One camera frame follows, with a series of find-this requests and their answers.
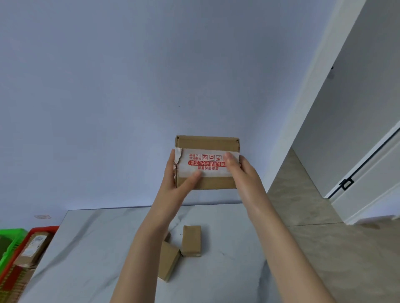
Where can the person's right hand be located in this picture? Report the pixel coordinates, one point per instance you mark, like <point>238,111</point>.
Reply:
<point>253,193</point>

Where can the person's left hand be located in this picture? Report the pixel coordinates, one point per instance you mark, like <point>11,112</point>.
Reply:
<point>165,203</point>

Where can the narrow taped parcel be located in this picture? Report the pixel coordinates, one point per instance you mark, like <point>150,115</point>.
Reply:
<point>167,237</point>

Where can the small plain cardboard box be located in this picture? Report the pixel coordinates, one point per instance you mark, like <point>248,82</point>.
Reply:
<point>191,240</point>
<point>168,260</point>

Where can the parcel with red white tape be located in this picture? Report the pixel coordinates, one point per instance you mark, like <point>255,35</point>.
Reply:
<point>206,142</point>

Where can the red plastic basket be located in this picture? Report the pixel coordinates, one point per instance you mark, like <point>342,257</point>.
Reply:
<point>43,228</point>

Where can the tall parcel with 9777 sticker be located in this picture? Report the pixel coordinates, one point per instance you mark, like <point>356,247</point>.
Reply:
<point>47,242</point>

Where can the green plastic basket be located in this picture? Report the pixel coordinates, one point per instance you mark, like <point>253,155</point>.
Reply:
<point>14,232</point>

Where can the person's left forearm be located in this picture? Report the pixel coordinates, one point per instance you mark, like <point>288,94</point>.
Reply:
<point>140,268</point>

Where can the person's right forearm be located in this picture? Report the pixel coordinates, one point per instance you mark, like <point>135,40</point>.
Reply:
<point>290,265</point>

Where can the black door latch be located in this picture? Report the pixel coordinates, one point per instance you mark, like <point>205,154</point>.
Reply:
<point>341,184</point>

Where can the white door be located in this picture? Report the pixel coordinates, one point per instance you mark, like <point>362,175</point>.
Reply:
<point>375,193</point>

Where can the red-framed wall label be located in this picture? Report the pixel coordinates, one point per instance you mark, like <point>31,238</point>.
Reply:
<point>42,216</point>

